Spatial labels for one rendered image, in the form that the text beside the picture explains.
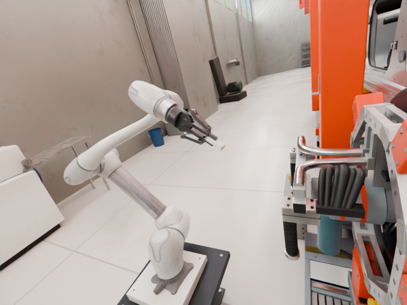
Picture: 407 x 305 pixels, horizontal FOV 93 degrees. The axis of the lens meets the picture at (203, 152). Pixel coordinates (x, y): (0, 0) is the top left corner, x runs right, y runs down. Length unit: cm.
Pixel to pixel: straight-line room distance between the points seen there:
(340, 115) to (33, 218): 296
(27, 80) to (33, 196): 177
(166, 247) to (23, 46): 358
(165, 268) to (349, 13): 138
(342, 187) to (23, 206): 282
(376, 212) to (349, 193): 21
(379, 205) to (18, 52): 407
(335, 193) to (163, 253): 82
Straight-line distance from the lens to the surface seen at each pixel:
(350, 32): 110
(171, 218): 121
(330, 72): 109
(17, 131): 370
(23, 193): 286
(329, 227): 97
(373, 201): 73
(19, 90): 382
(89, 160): 104
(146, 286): 131
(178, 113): 72
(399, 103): 80
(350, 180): 54
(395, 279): 62
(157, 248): 109
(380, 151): 69
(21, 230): 293
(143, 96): 78
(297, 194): 55
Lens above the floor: 131
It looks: 21 degrees down
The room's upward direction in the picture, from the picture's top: 14 degrees counter-clockwise
